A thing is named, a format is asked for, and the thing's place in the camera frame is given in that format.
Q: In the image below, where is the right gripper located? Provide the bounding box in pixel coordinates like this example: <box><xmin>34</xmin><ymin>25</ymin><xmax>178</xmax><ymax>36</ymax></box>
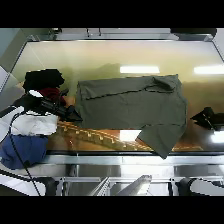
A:
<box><xmin>190</xmin><ymin>106</ymin><xmax>217</xmax><ymax>131</ymax></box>

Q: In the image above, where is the red garment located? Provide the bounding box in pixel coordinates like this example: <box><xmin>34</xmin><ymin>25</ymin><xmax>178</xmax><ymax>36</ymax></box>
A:
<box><xmin>39</xmin><ymin>87</ymin><xmax>68</xmax><ymax>105</ymax></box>

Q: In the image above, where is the white garment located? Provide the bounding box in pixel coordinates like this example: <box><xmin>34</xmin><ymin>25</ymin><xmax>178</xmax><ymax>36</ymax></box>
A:
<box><xmin>11</xmin><ymin>111</ymin><xmax>61</xmax><ymax>137</ymax></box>

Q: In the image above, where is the grey-green T-shirt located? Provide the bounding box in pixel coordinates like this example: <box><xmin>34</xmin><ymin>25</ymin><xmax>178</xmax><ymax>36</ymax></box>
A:
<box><xmin>75</xmin><ymin>73</ymin><xmax>190</xmax><ymax>160</ymax></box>

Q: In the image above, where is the silver frame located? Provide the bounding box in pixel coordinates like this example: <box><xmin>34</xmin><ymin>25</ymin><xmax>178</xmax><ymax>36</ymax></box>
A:
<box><xmin>0</xmin><ymin>153</ymin><xmax>224</xmax><ymax>197</ymax></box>

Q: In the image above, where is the black garment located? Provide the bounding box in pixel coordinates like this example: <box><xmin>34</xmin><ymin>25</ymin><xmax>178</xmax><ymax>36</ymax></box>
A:
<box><xmin>22</xmin><ymin>68</ymin><xmax>66</xmax><ymax>93</ymax></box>

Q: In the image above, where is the black cable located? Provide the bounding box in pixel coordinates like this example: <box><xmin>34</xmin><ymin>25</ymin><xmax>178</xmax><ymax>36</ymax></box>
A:
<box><xmin>7</xmin><ymin>113</ymin><xmax>42</xmax><ymax>197</ymax></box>

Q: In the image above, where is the blue garment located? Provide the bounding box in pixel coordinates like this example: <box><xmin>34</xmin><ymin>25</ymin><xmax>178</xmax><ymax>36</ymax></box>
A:
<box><xmin>0</xmin><ymin>134</ymin><xmax>50</xmax><ymax>171</ymax></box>

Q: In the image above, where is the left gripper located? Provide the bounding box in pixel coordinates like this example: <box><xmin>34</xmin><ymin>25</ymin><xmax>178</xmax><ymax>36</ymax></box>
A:
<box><xmin>64</xmin><ymin>104</ymin><xmax>84</xmax><ymax>123</ymax></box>

